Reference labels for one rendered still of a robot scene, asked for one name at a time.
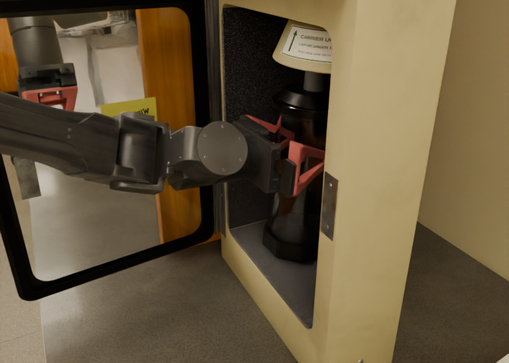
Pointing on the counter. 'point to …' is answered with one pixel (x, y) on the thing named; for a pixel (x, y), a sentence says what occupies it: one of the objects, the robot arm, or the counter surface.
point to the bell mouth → (304, 48)
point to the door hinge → (211, 3)
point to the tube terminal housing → (359, 153)
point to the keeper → (330, 187)
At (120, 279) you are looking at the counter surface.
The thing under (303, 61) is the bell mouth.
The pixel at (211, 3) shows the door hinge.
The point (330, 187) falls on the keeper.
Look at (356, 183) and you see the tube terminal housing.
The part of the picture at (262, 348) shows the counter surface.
